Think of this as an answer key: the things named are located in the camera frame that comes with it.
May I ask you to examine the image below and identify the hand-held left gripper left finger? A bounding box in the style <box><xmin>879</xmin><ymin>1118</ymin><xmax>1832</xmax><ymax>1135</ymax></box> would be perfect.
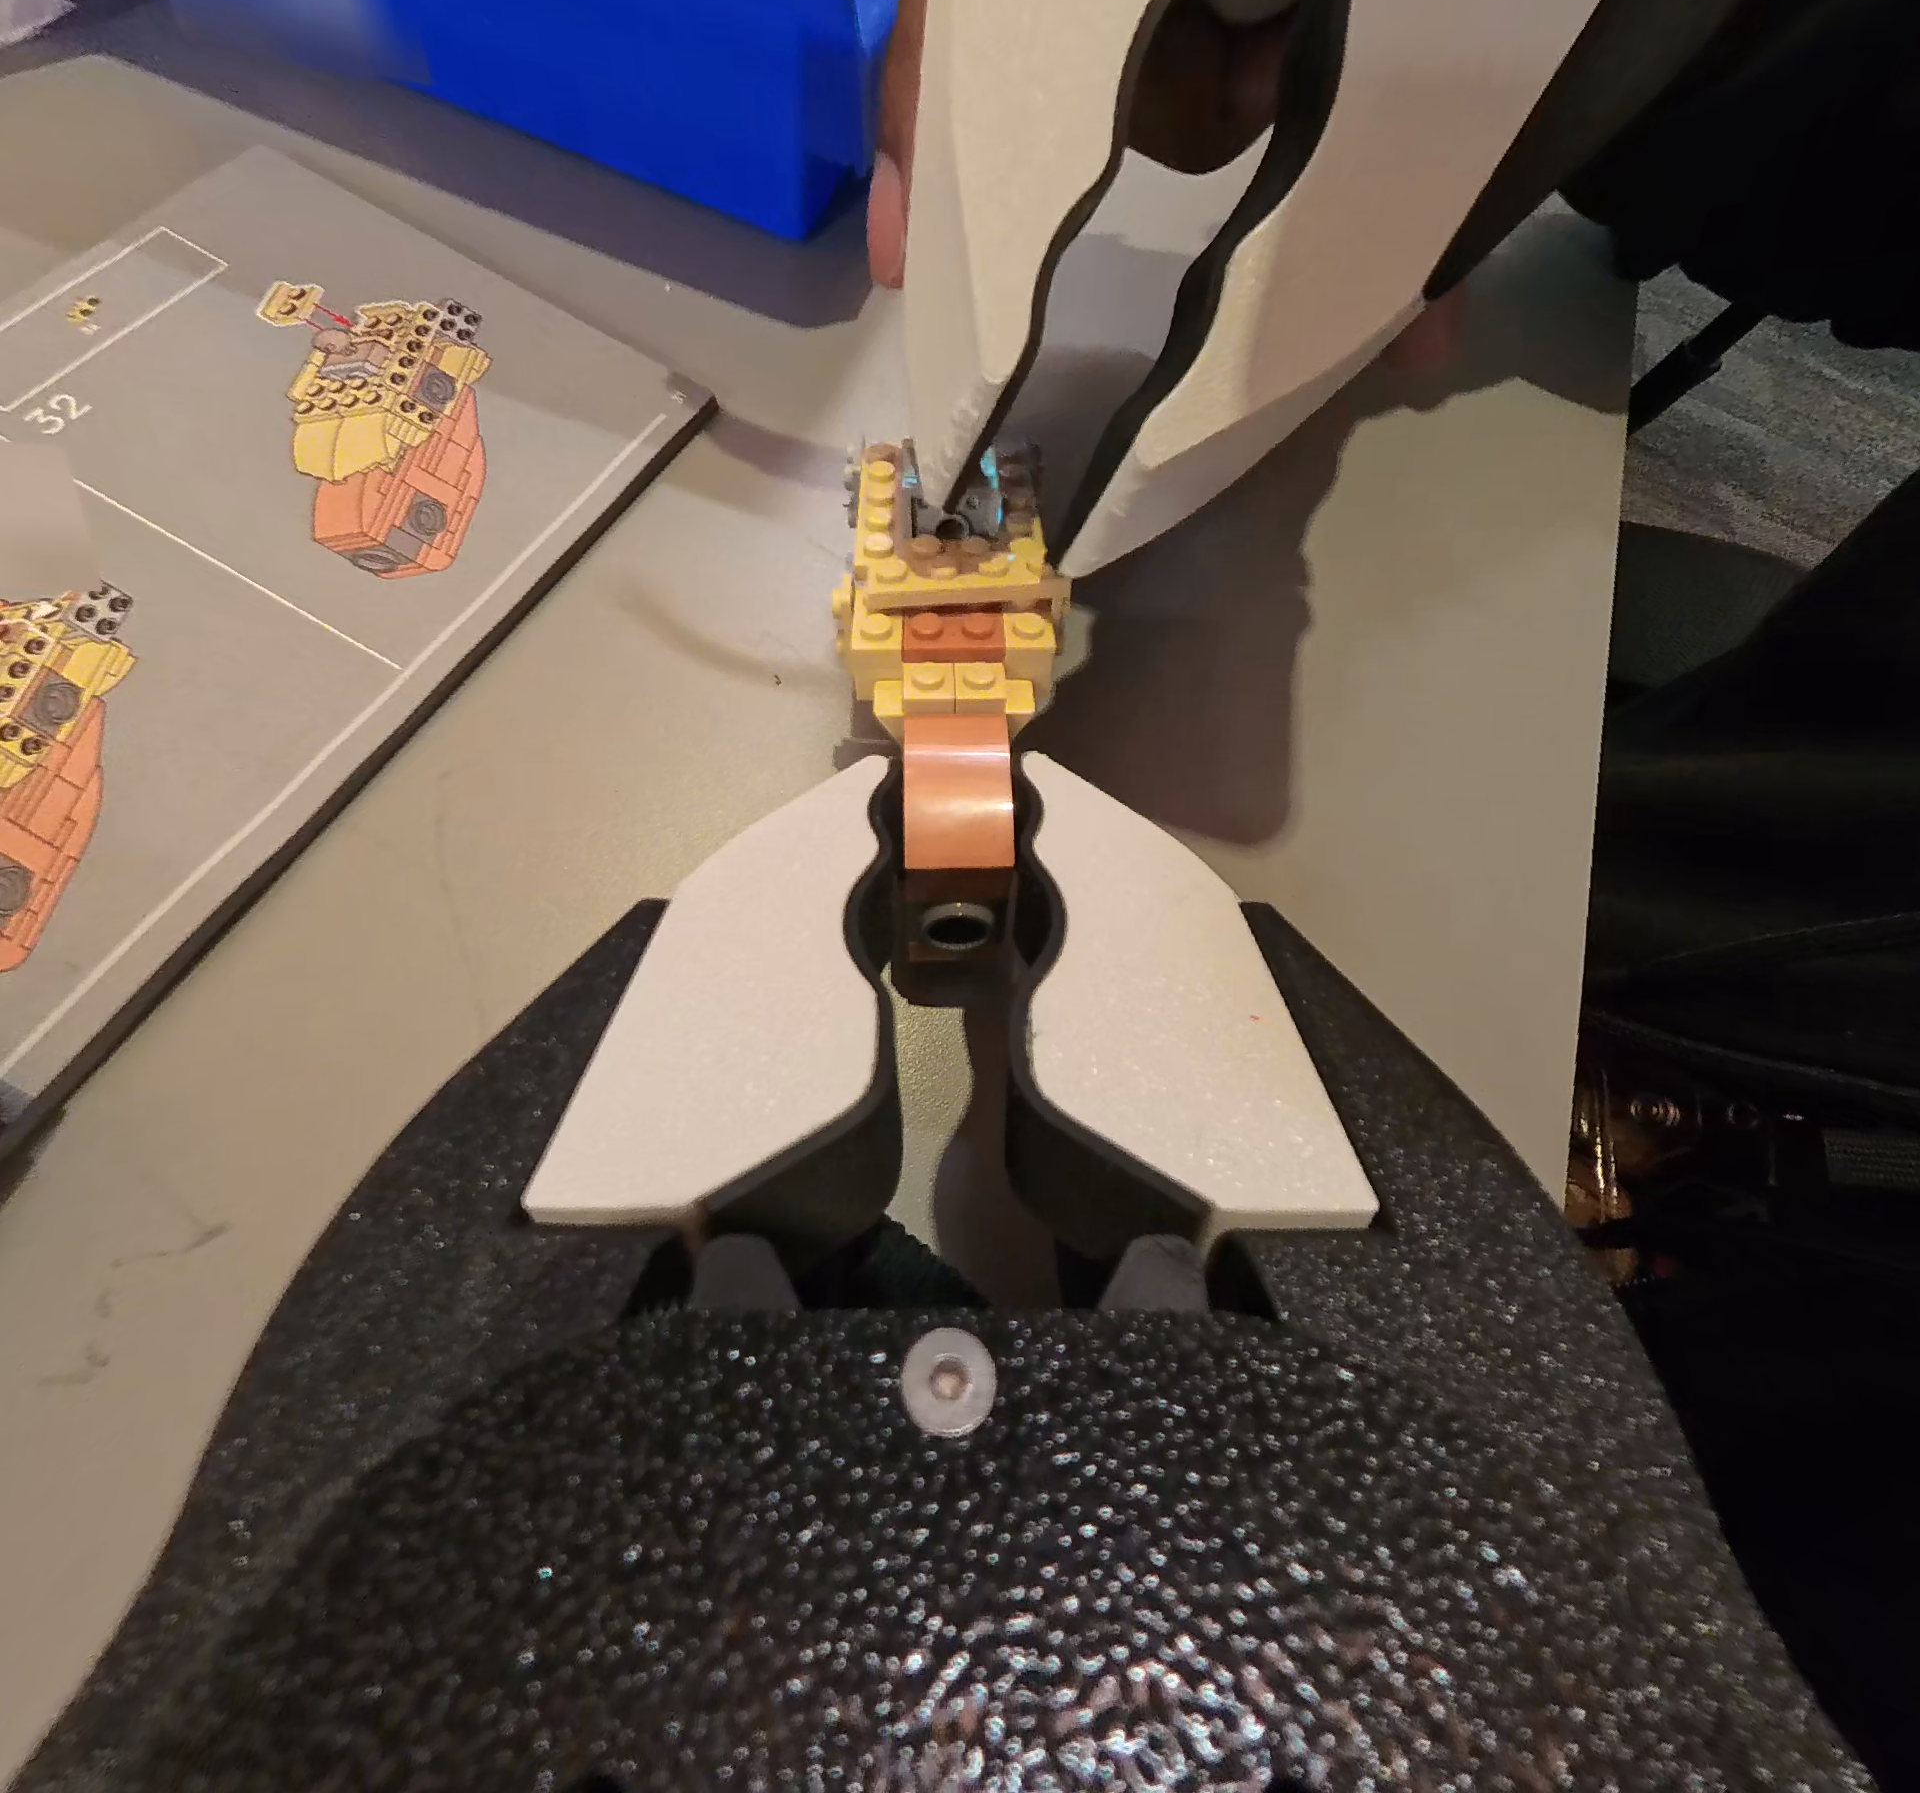
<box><xmin>522</xmin><ymin>755</ymin><xmax>902</xmax><ymax>1237</ymax></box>

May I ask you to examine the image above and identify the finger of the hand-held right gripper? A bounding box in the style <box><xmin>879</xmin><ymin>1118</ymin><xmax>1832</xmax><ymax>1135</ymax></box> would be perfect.
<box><xmin>899</xmin><ymin>0</ymin><xmax>1259</xmax><ymax>496</ymax></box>
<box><xmin>1057</xmin><ymin>0</ymin><xmax>1670</xmax><ymax>580</ymax></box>

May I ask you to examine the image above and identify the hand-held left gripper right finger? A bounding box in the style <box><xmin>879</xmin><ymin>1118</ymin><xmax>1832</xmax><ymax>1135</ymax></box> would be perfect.
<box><xmin>1008</xmin><ymin>755</ymin><xmax>1382</xmax><ymax>1237</ymax></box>

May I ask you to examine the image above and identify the blue storage bin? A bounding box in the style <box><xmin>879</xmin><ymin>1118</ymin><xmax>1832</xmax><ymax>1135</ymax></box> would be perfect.
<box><xmin>126</xmin><ymin>0</ymin><xmax>902</xmax><ymax>242</ymax></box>

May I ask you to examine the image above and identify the tan and brown brick model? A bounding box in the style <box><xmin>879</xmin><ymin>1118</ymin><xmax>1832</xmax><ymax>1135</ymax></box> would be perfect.
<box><xmin>831</xmin><ymin>434</ymin><xmax>1070</xmax><ymax>1004</ymax></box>

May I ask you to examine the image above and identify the grey instruction booklet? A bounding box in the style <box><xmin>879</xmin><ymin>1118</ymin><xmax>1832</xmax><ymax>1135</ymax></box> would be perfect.
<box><xmin>0</xmin><ymin>144</ymin><xmax>718</xmax><ymax>1172</ymax></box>

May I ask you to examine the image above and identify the grey desk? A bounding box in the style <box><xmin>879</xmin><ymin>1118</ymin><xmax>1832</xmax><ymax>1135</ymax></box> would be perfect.
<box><xmin>0</xmin><ymin>0</ymin><xmax>1640</xmax><ymax>1793</ymax></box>

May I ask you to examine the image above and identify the person's right hand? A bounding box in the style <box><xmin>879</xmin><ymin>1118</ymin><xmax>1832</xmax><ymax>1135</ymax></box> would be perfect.
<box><xmin>867</xmin><ymin>0</ymin><xmax>1299</xmax><ymax>296</ymax></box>

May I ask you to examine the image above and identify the person's dark clothing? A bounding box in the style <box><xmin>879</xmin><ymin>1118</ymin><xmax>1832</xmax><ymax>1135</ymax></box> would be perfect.
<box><xmin>1561</xmin><ymin>0</ymin><xmax>1920</xmax><ymax>1793</ymax></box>

